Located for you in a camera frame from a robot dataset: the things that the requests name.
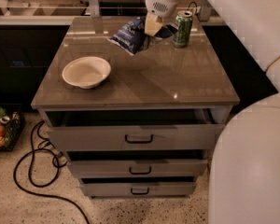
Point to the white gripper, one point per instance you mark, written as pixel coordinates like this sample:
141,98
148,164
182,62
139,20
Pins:
160,6

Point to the blue chip bag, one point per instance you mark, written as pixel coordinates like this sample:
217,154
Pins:
132,38

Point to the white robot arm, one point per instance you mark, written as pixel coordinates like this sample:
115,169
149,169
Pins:
244,181

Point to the white paper bowl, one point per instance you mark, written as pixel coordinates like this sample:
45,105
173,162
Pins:
86,72

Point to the green soda can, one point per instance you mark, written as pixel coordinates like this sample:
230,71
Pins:
183,23

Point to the grey drawer cabinet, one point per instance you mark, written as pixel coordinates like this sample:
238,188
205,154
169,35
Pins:
162,85

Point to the top grey drawer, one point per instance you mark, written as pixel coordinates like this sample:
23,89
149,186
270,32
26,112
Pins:
136,137

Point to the grey drawer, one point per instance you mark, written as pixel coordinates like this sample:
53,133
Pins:
147,163
138,187
136,137

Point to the middle grey drawer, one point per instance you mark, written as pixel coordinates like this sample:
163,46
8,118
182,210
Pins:
147,163

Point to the bottom grey drawer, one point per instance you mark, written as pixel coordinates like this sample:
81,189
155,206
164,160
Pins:
138,187

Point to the black wire fruit basket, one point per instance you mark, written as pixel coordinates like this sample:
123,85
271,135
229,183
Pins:
13,129

